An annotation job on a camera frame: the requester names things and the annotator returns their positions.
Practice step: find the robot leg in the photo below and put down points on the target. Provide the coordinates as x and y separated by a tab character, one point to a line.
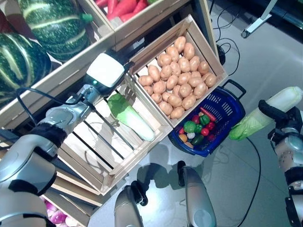
127	208
196	194

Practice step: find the wooden carrot crate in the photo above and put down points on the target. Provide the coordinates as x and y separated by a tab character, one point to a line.
142	28

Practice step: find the slatted wooden crate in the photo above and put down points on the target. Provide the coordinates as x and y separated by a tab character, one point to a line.
137	160

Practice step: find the small dark green cucumber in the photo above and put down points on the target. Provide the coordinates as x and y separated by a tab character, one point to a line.
197	139

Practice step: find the small toy carrot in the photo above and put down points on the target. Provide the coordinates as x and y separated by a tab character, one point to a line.
207	113

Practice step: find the small peach coloured vegetable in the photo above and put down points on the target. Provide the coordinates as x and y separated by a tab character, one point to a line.
188	145

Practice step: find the small white garlic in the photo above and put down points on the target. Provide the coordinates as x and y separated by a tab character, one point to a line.
191	135

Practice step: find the robot right leg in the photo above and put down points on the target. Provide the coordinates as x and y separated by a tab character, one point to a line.
196	194

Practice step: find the green pumpkin with green stem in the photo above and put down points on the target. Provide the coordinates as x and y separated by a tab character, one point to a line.
54	26

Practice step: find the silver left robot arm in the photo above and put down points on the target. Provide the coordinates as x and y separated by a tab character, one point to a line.
26	151

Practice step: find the small green vegetable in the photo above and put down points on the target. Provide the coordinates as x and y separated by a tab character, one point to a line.
198	128

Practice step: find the red orange carrot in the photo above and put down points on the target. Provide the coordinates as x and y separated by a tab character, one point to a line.
127	17
112	9
140	6
101	2
125	7

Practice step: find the small orange vegetable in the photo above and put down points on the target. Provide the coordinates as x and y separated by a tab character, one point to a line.
182	138

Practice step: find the tiny red vegetable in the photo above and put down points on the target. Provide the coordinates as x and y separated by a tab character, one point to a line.
181	131

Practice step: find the wooden potato crate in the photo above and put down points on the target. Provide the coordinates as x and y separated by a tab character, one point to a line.
200	42

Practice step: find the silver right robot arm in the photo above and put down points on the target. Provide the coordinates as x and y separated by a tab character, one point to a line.
291	151

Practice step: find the blue plastic shopping basket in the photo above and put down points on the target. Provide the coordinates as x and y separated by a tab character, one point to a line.
227	104

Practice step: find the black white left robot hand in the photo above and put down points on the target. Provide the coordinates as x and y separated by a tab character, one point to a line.
106	68

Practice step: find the small red pepper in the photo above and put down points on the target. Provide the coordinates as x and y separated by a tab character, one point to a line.
205	132
210	125

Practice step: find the small red tomato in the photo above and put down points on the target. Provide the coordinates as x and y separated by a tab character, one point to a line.
195	119

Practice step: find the small green bell pepper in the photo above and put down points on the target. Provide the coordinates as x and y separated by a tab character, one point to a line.
204	120

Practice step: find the white green napa cabbage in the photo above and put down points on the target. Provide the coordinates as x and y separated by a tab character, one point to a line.
284	98
132	118

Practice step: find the wooden vegetable display rack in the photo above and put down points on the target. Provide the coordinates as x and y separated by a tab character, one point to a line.
208	28

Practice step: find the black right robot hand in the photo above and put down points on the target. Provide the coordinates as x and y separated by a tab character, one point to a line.
293	118

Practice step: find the brown potato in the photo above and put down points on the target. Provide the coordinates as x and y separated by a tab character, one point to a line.
156	97
164	59
154	72
159	87
183	64
172	53
145	80
180	43
148	89
185	89
172	81
184	78
166	72
175	68
165	107
195	81
203	67
200	90
174	100
189	50
210	80
194	62
177	113
165	95
188	101

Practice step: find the large wooden pumpkin crate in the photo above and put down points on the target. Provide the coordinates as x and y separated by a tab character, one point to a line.
59	79

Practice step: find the robot left leg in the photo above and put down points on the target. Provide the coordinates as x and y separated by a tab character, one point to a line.
127	208

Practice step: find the small dark red vegetable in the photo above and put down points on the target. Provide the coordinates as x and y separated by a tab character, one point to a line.
211	137

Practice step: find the small round green cabbage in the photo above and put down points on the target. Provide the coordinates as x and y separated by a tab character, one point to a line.
189	126

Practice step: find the black round stand base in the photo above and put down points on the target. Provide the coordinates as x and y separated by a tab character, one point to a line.
221	55

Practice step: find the purple white turnip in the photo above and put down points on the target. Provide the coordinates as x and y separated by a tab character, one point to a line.
58	217
71	222
52	208

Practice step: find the wooden turnip crate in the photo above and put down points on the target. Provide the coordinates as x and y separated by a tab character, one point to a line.
73	210

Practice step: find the green striped pumpkin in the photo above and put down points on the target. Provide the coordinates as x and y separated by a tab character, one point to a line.
21	66

